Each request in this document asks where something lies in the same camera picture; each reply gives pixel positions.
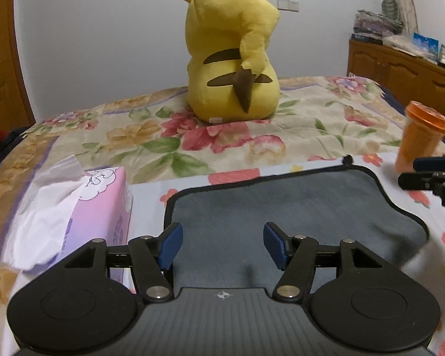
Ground grey-green jar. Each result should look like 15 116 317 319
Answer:
381 0 400 20

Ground stack of folded cloths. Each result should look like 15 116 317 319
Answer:
353 8 404 41

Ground wooden door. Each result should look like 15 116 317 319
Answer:
0 0 37 136

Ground wooden cabinet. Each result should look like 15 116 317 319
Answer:
347 38 445 121

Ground pink tissue box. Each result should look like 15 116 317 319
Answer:
57 166 134 294

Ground white curtain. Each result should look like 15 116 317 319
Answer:
390 0 419 35

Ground floral bed blanket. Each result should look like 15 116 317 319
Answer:
0 75 445 356

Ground blue picture card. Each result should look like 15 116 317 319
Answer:
411 32 440 62

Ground grey towel with black edge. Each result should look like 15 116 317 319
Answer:
162 155 430 293

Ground white tissue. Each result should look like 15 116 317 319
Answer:
1 155 88 271

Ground orange plastic cup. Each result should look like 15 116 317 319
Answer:
395 100 445 174

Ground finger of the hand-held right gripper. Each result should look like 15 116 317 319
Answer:
413 153 445 173
398 171 445 194

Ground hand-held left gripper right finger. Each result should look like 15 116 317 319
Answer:
263 221 383 300

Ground yellow plush toy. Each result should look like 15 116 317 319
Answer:
159 0 282 124

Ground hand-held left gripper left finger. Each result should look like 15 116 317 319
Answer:
64 222 183 302

